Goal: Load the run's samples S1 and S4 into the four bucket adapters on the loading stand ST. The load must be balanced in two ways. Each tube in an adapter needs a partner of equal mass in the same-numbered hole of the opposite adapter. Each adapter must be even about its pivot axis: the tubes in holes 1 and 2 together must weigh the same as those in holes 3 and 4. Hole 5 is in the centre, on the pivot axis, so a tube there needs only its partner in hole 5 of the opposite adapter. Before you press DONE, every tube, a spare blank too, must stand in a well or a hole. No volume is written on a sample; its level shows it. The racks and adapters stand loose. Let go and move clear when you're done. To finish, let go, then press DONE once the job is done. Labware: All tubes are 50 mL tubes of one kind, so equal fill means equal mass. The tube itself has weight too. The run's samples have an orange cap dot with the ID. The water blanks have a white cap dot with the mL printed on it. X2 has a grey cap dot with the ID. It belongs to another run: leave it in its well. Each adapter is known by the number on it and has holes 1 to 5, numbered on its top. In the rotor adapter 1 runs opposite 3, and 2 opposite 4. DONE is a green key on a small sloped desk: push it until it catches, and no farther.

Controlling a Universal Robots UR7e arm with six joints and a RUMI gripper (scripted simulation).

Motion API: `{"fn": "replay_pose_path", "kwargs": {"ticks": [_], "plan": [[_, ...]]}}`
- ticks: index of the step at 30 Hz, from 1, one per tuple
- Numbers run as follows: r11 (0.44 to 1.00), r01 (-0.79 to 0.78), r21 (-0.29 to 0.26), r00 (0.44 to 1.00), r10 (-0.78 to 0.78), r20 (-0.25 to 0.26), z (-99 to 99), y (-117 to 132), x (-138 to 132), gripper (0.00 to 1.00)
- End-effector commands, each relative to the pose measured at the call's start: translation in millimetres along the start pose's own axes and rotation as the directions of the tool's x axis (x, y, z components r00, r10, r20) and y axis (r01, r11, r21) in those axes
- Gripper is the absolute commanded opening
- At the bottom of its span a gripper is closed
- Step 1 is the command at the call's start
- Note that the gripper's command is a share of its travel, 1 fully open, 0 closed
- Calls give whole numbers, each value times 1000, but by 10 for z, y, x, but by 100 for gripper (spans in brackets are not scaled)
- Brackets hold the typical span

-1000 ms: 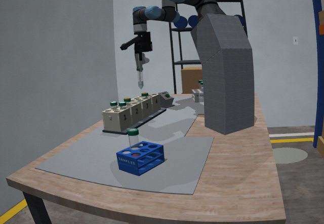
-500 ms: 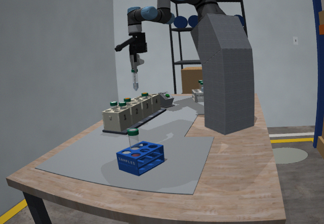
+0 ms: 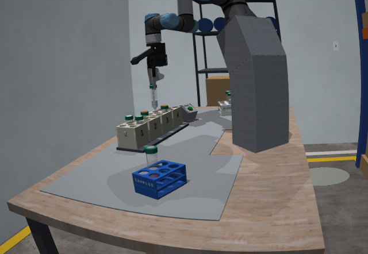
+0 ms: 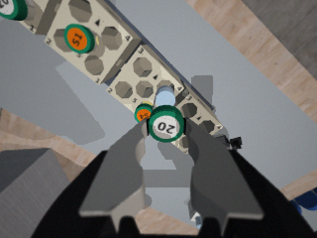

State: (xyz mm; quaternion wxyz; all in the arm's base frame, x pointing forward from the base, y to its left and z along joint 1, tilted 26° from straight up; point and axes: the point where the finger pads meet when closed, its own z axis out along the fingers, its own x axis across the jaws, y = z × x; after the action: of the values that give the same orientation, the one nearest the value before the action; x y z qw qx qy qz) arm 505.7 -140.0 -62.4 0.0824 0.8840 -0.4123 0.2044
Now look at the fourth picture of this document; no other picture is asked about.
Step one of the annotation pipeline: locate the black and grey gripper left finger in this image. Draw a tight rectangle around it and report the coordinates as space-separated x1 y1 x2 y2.
31 118 150 238

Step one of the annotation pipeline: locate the grey bench mat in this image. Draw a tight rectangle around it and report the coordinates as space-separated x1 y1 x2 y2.
0 0 317 228

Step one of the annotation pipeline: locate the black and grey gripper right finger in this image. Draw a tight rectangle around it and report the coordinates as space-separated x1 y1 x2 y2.
183 117 317 238

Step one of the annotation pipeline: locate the beige bucket adapter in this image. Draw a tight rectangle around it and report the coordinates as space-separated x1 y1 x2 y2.
18 0 62 35
45 0 142 85
106 45 184 113
172 81 223 154

